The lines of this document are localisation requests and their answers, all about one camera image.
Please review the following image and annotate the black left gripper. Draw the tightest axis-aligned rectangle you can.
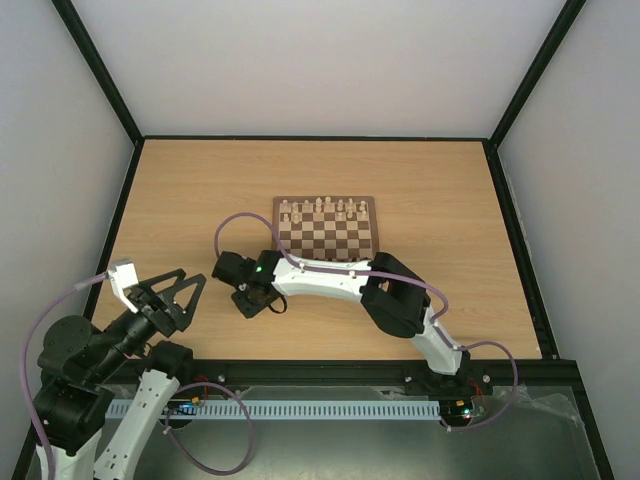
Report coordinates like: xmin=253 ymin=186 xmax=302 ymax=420
xmin=92 ymin=266 xmax=209 ymax=379

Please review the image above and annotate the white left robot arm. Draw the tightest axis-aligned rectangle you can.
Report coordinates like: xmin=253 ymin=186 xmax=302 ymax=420
xmin=31 ymin=269 xmax=206 ymax=479

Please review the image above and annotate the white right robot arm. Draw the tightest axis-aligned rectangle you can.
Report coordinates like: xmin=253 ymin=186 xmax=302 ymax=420
xmin=212 ymin=250 xmax=471 ymax=392

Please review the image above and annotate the wooden chess board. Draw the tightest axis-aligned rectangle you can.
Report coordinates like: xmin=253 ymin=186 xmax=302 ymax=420
xmin=272 ymin=196 xmax=379 ymax=262

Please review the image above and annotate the clear plastic sheet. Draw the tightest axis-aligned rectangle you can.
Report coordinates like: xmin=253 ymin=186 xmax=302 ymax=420
xmin=511 ymin=384 xmax=584 ymax=427

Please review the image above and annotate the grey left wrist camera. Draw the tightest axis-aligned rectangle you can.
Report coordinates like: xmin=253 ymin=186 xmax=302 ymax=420
xmin=107 ymin=259 xmax=138 ymax=313

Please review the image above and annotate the black enclosure frame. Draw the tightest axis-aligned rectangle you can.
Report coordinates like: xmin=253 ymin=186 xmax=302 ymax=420
xmin=9 ymin=0 xmax=640 ymax=480

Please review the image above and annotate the white slotted cable duct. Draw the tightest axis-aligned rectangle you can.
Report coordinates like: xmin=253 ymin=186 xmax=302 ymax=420
xmin=107 ymin=397 xmax=441 ymax=421

